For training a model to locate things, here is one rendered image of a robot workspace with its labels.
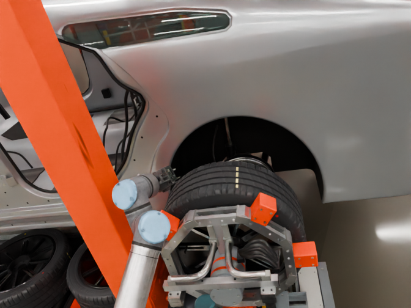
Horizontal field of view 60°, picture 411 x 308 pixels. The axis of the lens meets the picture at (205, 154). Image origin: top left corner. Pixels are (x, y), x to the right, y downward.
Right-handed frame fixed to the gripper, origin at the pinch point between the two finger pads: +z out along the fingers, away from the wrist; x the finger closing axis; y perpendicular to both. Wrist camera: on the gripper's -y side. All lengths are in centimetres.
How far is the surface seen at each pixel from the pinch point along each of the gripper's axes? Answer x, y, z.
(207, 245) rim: -33.5, -7.8, 11.4
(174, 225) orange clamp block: -17.7, -6.0, -6.0
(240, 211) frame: -25.0, 20.6, -2.7
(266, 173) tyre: -18.3, 29.8, 21.6
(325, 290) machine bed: -100, 6, 86
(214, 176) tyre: -8.2, 13.7, 7.6
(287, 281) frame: -61, 16, 14
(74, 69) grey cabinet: 263, -258, 329
